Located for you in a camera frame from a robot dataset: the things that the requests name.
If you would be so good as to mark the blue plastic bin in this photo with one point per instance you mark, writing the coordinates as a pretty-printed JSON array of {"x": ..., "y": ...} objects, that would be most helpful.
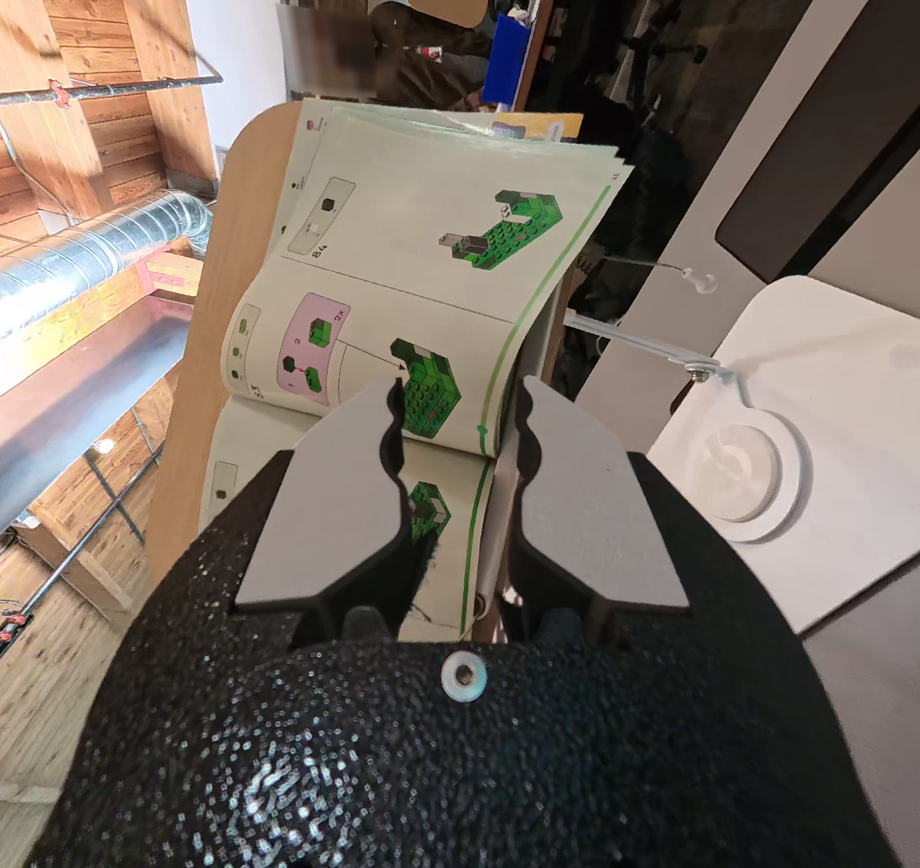
[{"x": 507, "y": 55}]

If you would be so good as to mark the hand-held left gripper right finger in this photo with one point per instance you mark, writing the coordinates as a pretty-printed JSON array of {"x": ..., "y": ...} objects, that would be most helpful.
[{"x": 600, "y": 516}]

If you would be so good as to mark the grey desk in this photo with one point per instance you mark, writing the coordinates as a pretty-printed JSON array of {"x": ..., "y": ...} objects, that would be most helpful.
[{"x": 884, "y": 702}]

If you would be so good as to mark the flat grey metal duct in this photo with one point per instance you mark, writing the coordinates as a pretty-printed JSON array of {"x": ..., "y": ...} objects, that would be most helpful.
[{"x": 72, "y": 415}]

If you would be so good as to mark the wooden book stand board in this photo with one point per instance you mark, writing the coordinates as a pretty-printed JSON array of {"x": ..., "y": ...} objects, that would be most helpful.
[{"x": 215, "y": 271}]

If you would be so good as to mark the silver round ventilation duct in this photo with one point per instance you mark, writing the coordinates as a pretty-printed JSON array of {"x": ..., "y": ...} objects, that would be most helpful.
[{"x": 72, "y": 264}]

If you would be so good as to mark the thin metal ceiling pipe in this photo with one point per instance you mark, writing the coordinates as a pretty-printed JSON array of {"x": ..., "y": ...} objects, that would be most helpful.
[{"x": 108, "y": 89}]

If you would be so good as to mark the toy brick instruction booklet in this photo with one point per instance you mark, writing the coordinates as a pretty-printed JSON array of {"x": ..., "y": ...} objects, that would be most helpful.
[{"x": 431, "y": 185}]

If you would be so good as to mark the white book stand base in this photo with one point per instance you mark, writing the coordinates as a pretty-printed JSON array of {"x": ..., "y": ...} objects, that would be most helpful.
[{"x": 826, "y": 350}]

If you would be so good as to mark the yellow box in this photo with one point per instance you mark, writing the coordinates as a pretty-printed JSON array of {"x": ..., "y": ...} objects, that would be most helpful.
[{"x": 535, "y": 125}]

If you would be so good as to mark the wooden-edged table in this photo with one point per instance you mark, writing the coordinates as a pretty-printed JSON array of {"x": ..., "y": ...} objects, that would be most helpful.
[{"x": 540, "y": 27}]

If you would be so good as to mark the thin page holder rod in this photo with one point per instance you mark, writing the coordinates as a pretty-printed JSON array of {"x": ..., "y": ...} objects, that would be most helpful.
[{"x": 647, "y": 261}]

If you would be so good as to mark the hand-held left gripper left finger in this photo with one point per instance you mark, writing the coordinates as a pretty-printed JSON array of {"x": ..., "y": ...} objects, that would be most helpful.
[{"x": 323, "y": 508}]

